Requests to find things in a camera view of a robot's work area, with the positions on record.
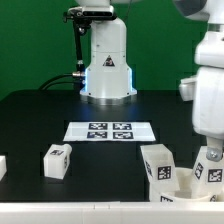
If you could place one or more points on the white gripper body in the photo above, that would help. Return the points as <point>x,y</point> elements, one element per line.
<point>206,91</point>

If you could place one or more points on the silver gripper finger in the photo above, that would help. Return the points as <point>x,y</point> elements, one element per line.
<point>214,149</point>

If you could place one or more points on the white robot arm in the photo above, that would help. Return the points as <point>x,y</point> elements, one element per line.
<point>108,76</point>

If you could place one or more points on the white marker sheet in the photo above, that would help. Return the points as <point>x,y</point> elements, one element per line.
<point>109,131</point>

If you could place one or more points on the white left barrier block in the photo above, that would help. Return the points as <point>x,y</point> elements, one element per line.
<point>3,167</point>

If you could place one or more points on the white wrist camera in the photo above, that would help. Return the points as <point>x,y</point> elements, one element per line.
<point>210,51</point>

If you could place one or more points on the black camera on stand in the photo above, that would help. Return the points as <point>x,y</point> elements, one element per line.
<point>82,17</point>

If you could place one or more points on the white front barrier wall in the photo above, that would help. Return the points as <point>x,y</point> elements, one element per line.
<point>112,213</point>

